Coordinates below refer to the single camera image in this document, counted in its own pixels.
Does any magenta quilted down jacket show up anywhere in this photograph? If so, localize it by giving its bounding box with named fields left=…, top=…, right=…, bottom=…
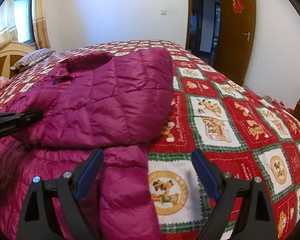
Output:
left=0, top=48, right=173, bottom=239

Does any beige wooden headboard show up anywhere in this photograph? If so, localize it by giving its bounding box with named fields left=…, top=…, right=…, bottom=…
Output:
left=0, top=42, right=34, bottom=79

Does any striped grey pillow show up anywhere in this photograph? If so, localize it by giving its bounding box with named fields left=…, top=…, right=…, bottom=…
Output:
left=10, top=48, right=55, bottom=72

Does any red green patchwork bedspread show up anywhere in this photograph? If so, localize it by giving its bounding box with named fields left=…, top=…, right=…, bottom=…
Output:
left=0, top=40, right=300, bottom=239

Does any sheer white lace curtain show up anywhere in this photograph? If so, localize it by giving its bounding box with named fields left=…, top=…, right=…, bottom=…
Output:
left=0, top=0, right=18, bottom=51

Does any beige patterned curtain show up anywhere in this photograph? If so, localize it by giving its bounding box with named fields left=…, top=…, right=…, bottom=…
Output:
left=32, top=0, right=51, bottom=49

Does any brown wooden door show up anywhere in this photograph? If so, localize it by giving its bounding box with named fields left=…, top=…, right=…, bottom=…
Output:
left=213, top=0, right=256, bottom=86

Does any red double happiness sticker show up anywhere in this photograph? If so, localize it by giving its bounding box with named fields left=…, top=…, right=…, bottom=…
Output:
left=232, top=0, right=245, bottom=14

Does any window with dark frame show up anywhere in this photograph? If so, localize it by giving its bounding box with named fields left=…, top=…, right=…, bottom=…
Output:
left=14, top=0, right=35, bottom=45

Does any silver door handle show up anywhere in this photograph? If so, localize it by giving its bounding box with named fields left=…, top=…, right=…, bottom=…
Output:
left=243, top=32, right=250, bottom=42

